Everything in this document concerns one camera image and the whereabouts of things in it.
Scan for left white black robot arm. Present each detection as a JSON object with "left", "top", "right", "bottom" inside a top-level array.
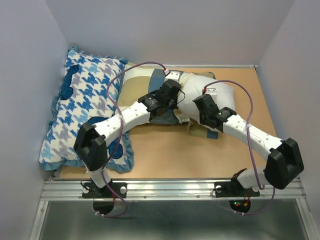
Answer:
[{"left": 73, "top": 79, "right": 182, "bottom": 197}]

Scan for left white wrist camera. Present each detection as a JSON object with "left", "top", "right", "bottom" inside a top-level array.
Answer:
[{"left": 164, "top": 70, "right": 185, "bottom": 83}]

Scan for blue tan white patchwork pillow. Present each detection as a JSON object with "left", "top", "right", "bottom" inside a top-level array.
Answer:
[{"left": 117, "top": 66, "right": 219, "bottom": 140}]

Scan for aluminium mounting rail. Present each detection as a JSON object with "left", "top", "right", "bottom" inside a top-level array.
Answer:
[{"left": 39, "top": 177, "right": 307, "bottom": 201}]

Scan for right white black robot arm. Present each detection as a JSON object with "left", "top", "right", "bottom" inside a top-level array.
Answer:
[{"left": 193, "top": 94, "right": 305, "bottom": 195}]

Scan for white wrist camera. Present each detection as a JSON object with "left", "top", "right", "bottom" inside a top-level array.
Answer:
[
  {"left": 164, "top": 70, "right": 185, "bottom": 83},
  {"left": 202, "top": 86, "right": 218, "bottom": 102}
]

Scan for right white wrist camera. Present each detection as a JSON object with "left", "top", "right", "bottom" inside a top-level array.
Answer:
[{"left": 202, "top": 86, "right": 218, "bottom": 102}]

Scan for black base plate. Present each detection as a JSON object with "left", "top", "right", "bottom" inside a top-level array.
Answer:
[
  {"left": 211, "top": 181, "right": 260, "bottom": 198},
  {"left": 80, "top": 181, "right": 127, "bottom": 199}
]

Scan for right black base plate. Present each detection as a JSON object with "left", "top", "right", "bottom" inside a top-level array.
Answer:
[{"left": 211, "top": 181, "right": 260, "bottom": 198}]

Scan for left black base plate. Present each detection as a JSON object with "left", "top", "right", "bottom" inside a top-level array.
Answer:
[{"left": 80, "top": 181, "right": 127, "bottom": 199}]

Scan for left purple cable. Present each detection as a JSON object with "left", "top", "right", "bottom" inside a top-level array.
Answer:
[{"left": 96, "top": 61, "right": 168, "bottom": 218}]

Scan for blue houndstooth bear pillow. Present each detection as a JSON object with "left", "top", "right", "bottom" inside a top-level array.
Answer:
[{"left": 39, "top": 46, "right": 128, "bottom": 171}]

